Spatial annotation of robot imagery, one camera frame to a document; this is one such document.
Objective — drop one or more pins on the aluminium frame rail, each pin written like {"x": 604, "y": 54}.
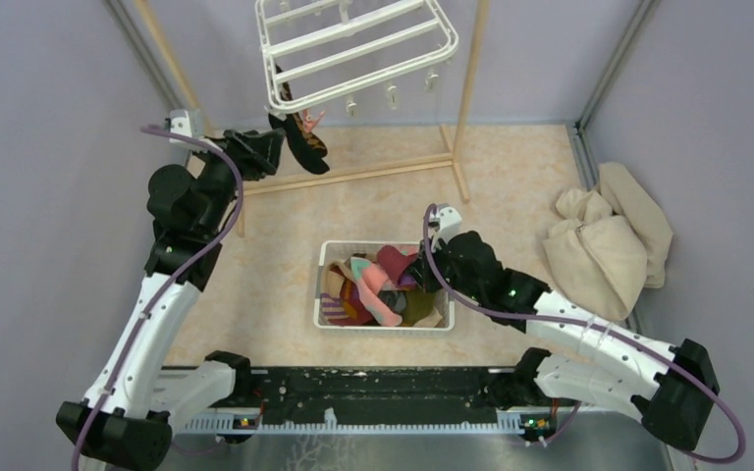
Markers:
{"x": 131, "y": 423}

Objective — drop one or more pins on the white plastic basket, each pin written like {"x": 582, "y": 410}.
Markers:
{"x": 342, "y": 250}

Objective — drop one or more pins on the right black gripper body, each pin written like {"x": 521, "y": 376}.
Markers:
{"x": 429, "y": 280}

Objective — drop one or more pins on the brown argyle sock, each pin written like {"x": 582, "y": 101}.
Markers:
{"x": 311, "y": 151}

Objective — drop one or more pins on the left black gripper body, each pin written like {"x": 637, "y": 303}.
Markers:
{"x": 252, "y": 166}

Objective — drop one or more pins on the maroon striped beige sock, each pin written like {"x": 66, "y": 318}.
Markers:
{"x": 333, "y": 308}

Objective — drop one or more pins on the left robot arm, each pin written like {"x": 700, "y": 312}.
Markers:
{"x": 162, "y": 286}

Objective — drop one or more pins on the white plastic sock hanger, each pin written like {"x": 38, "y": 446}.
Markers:
{"x": 314, "y": 52}

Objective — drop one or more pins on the wooden hanger rack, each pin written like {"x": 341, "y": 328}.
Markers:
{"x": 178, "y": 83}

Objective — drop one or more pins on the olive green striped sock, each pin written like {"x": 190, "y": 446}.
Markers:
{"x": 421, "y": 310}

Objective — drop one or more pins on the grey sock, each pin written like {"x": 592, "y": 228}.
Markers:
{"x": 395, "y": 300}

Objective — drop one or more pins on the black sock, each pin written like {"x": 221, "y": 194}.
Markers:
{"x": 288, "y": 124}

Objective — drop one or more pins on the pink patterned sock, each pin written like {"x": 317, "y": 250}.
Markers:
{"x": 369, "y": 279}

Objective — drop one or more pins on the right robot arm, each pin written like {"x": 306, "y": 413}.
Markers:
{"x": 578, "y": 325}

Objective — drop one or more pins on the pink plastic clip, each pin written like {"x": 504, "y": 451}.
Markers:
{"x": 309, "y": 121}

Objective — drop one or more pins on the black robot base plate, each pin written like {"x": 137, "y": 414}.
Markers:
{"x": 383, "y": 401}

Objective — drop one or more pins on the beige crumpled cloth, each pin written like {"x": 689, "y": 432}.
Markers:
{"x": 612, "y": 243}

